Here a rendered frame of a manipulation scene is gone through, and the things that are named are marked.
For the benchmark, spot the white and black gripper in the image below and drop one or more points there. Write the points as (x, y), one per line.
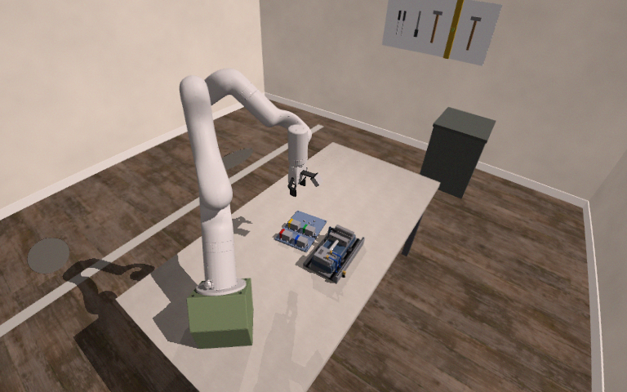
(295, 176)

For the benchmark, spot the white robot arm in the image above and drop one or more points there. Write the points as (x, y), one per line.
(215, 190)

